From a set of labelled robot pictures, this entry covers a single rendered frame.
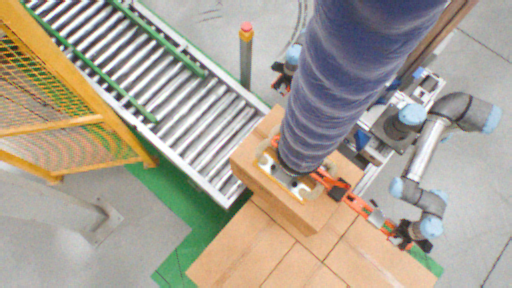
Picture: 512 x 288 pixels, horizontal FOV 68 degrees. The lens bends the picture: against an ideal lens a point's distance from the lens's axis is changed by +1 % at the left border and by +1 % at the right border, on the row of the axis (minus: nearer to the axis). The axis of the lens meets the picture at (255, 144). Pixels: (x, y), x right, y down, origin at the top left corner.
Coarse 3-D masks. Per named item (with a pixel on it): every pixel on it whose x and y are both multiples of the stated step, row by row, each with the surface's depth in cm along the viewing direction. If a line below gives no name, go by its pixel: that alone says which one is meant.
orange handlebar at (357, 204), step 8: (280, 136) 185; (272, 144) 184; (320, 168) 181; (312, 176) 180; (328, 176) 179; (328, 184) 179; (344, 200) 176; (360, 200) 176; (352, 208) 176; (360, 208) 175; (368, 208) 175; (368, 216) 174; (392, 224) 173; (384, 232) 172; (408, 248) 171
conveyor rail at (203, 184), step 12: (96, 84) 257; (108, 96) 255; (132, 120) 250; (144, 132) 248; (156, 144) 245; (168, 156) 243; (180, 168) 248; (192, 168) 241; (192, 180) 256; (204, 180) 239; (216, 192) 237
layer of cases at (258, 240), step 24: (240, 216) 238; (264, 216) 239; (336, 216) 240; (360, 216) 241; (216, 240) 233; (240, 240) 234; (264, 240) 234; (288, 240) 235; (312, 240) 235; (336, 240) 236; (360, 240) 236; (384, 240) 237; (192, 264) 229; (216, 264) 229; (240, 264) 230; (264, 264) 230; (288, 264) 230; (312, 264) 231; (336, 264) 231; (360, 264) 232; (384, 264) 232; (408, 264) 233
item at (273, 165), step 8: (264, 152) 195; (256, 160) 193; (272, 160) 193; (264, 168) 192; (272, 168) 189; (272, 176) 191; (280, 184) 190; (288, 184) 190; (296, 184) 187; (304, 184) 190; (288, 192) 189; (296, 192) 188; (304, 200) 188
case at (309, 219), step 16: (272, 112) 204; (256, 128) 201; (272, 128) 201; (240, 144) 198; (256, 144) 198; (240, 160) 195; (336, 160) 196; (240, 176) 219; (256, 176) 193; (304, 176) 193; (336, 176) 194; (352, 176) 194; (256, 192) 224; (272, 192) 191; (272, 208) 227; (288, 208) 192; (304, 208) 188; (320, 208) 189; (336, 208) 189; (304, 224) 195; (320, 224) 186
